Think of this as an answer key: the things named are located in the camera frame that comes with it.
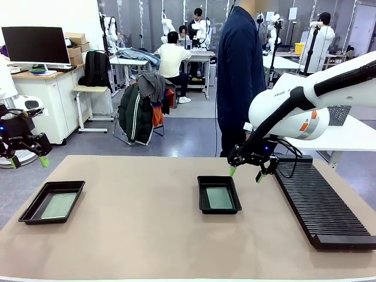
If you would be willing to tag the black slotted board rack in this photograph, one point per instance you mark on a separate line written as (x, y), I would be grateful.
(323, 205)

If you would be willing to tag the orange garment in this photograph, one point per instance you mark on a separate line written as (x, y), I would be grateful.
(158, 116)

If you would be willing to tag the black backpack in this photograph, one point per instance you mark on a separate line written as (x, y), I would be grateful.
(95, 67)

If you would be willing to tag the green dish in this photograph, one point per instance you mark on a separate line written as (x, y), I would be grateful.
(38, 70)

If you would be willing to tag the person in navy jacket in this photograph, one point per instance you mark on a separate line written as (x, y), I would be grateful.
(238, 73)

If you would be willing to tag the grey door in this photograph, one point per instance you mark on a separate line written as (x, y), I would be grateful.
(364, 29)

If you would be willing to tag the white lab robot arm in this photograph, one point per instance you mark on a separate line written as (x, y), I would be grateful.
(167, 26)
(111, 29)
(274, 29)
(207, 32)

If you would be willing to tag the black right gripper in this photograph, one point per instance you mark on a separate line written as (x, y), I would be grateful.
(252, 152)

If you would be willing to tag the black plastic ESD tray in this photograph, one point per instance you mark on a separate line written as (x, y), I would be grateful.
(30, 212)
(202, 194)

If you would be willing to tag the grey mesh basket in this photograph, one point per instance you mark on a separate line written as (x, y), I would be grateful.
(340, 114)

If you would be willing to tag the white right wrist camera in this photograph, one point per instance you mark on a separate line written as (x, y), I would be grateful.
(247, 127)

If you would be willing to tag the white cabinet wooden top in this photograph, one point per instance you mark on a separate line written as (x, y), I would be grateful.
(53, 97)

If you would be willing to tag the small white rolling table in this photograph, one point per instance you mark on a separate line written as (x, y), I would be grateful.
(88, 89)

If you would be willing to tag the yellow bin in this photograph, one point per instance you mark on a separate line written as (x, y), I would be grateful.
(299, 48)

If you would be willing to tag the black computer monitor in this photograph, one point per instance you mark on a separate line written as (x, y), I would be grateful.
(35, 44)

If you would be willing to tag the person in white hoodie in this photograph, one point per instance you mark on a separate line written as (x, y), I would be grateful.
(323, 38)

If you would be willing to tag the white paper sheet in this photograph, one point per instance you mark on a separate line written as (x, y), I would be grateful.
(292, 13)

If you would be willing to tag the white lab table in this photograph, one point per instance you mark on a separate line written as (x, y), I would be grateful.
(129, 62)
(282, 63)

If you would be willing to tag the black tripod stand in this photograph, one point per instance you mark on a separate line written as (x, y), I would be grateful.
(272, 64)
(311, 50)
(103, 35)

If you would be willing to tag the grey workstation table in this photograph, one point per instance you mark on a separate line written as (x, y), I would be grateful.
(202, 54)

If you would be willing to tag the brown cardboard box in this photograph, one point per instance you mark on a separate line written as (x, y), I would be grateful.
(77, 38)
(74, 52)
(77, 60)
(85, 47)

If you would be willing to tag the white side work table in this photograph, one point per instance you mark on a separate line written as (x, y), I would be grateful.
(352, 138)

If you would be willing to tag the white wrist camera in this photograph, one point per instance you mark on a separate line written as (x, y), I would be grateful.
(39, 111)
(247, 127)

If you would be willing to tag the person in cream sweater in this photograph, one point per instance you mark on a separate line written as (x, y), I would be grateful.
(171, 58)

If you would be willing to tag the green circuit board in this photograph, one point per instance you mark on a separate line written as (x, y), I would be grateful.
(219, 198)
(58, 205)

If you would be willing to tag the grey hooded garment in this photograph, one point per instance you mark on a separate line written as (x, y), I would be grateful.
(152, 85)

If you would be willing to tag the blue denim garment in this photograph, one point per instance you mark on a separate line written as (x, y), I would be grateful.
(138, 54)

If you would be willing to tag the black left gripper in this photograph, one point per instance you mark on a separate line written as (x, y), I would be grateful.
(14, 129)

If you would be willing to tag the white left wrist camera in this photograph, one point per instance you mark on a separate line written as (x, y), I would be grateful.
(39, 111)

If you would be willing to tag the black keyboard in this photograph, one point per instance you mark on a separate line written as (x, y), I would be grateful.
(61, 68)

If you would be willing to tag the seated black-haired person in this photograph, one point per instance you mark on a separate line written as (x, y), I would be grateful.
(184, 32)

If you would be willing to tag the standing person dark jacket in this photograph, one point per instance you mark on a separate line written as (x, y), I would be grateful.
(196, 26)

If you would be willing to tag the dark green striped jacket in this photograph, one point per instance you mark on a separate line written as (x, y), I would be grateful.
(132, 117)

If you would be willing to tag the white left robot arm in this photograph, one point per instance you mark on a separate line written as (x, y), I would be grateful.
(6, 82)

